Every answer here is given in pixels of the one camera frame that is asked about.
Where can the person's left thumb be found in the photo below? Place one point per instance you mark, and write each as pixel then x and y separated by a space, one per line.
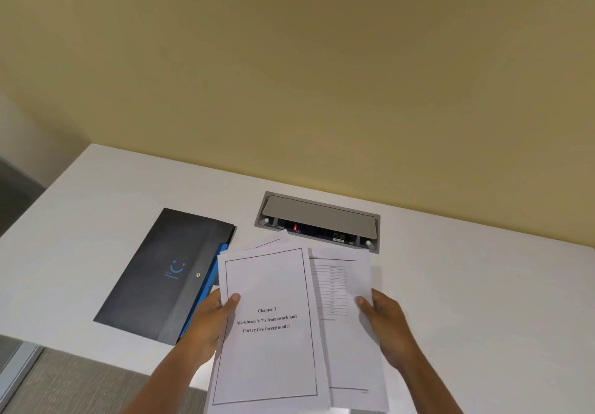
pixel 231 302

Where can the white bordered title paper sheet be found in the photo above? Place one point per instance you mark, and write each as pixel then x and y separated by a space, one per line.
pixel 269 358

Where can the person's right thumb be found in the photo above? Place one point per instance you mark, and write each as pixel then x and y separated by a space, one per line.
pixel 366 305

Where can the person's right hand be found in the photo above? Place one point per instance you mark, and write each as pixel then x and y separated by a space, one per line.
pixel 393 330

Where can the white plain paper sheet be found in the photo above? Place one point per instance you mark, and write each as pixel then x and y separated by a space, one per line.
pixel 272 239

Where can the person's right forearm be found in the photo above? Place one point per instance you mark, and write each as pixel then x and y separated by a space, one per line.
pixel 432 390

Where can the white paper sheet with table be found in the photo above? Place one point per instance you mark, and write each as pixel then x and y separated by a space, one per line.
pixel 353 348

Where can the black snap-button document folder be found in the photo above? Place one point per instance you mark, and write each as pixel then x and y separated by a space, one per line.
pixel 158 269

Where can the grey desk socket box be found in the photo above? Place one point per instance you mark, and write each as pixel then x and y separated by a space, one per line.
pixel 320 216

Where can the blue file folder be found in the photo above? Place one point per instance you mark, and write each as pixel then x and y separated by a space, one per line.
pixel 209 279

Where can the silver metal frame strip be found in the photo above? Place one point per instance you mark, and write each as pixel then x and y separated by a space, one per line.
pixel 18 367

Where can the person's left hand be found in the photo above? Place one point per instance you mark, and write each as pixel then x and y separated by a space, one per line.
pixel 202 325

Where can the person's left forearm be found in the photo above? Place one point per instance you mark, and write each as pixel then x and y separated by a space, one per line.
pixel 167 386

